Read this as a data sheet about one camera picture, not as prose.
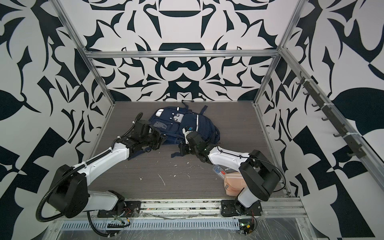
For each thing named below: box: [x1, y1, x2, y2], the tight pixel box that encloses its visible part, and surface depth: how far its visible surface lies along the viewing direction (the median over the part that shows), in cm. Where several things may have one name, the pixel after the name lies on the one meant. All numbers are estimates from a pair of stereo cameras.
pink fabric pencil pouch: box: [224, 172, 247, 197], surface depth 81 cm
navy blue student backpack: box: [128, 100, 221, 161], surface depth 96 cm
